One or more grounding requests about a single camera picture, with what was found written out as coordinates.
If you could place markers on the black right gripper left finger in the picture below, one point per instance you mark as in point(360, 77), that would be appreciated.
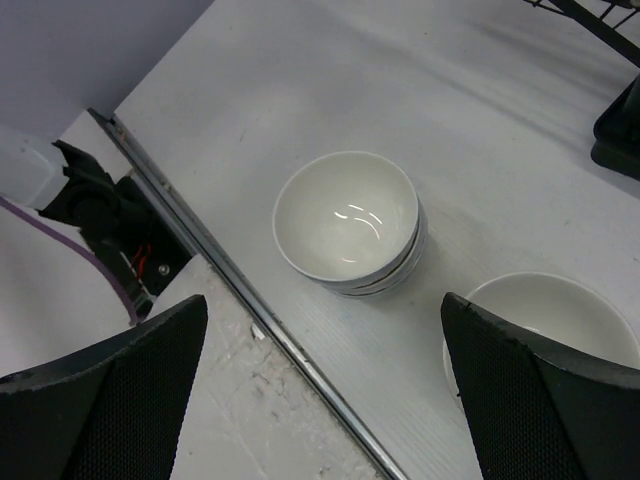
point(113, 410)

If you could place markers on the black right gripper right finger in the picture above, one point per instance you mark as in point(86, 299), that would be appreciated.
point(535, 408)

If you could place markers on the beige floral bowl back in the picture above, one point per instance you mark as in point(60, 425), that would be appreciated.
point(563, 310)

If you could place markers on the white bowl back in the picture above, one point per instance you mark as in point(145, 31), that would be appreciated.
point(346, 217)

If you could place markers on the white bowl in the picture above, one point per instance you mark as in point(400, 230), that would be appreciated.
point(346, 217)
point(340, 287)
point(395, 287)

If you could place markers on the white bowl front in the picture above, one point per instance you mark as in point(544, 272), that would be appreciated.
point(395, 287)

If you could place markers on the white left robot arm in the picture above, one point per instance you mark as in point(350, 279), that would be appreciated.
point(59, 181)

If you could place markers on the black dish drying tray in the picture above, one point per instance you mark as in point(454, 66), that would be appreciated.
point(616, 134)

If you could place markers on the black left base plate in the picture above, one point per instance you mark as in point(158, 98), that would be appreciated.
point(144, 255)

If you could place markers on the black wire dish rack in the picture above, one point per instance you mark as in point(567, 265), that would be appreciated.
point(596, 25)

